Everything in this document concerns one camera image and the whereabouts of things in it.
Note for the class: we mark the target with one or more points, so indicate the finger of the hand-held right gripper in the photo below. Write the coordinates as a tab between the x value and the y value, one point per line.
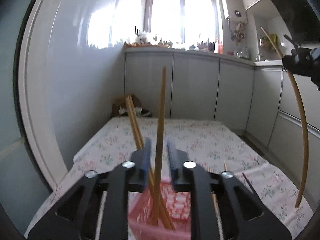
292	40
296	63

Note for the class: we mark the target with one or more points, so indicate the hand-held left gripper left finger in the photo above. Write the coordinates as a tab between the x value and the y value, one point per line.
148	155

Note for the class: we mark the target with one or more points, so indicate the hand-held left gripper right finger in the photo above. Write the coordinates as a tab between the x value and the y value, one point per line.
171	155

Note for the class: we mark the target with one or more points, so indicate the bunch of brown chopsticks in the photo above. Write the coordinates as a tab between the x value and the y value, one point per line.
132	120

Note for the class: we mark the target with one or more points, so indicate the pink plastic basket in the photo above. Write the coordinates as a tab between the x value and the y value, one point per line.
175	200

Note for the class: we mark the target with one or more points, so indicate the wooden chopstick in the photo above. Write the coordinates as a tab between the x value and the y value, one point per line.
161	105
303	130

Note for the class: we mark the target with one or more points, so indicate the hanging kitchen utensils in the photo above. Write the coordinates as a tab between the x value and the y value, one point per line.
237	31

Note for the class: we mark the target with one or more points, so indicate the yellow packets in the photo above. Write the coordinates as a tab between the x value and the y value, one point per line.
272	40

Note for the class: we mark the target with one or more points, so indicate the floral tablecloth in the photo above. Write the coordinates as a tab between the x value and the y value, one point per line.
200	142

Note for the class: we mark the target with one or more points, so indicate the black range hood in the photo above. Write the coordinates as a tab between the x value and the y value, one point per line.
295	7

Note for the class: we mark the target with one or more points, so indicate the white kettle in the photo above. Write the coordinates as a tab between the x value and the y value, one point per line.
243	52

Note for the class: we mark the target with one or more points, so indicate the trash bin with paper bag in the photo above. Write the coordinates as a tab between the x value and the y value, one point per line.
120	107

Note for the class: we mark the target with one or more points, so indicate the white water heater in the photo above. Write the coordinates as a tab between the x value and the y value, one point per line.
233	5

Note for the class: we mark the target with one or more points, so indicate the red box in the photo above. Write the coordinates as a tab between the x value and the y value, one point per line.
220	47

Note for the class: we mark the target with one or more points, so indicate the white lower kitchen cabinets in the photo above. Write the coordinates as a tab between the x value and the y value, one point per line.
195	85

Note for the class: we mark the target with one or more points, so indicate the white kitchen countertop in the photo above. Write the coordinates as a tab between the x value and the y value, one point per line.
200	53

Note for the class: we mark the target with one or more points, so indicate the kitchen window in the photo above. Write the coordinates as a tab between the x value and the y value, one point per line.
182	15

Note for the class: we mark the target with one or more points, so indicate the black router antennas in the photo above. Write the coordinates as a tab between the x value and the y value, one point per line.
137	31

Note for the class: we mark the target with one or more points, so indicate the frosted glass sliding door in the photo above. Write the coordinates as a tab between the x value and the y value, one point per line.
10	105

